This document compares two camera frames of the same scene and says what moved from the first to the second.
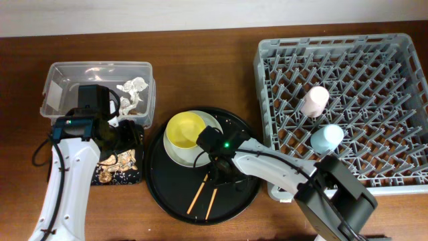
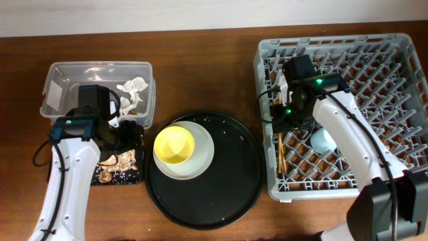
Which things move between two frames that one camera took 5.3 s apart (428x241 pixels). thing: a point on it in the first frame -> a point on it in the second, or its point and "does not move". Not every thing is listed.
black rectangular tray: [126, 166] does not move
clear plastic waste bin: [131, 87] does not move
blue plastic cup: [326, 139] does not move
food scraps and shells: [114, 164] does not move
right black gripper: [217, 179] -> [279, 123]
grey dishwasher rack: [362, 98] does not move
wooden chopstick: [197, 195] -> [279, 100]
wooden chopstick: [215, 190] -> [283, 152]
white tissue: [134, 86] does not move
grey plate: [192, 156] -> [200, 159]
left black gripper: [132, 138] does not move
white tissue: [125, 105] does not move
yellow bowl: [183, 129] -> [174, 145]
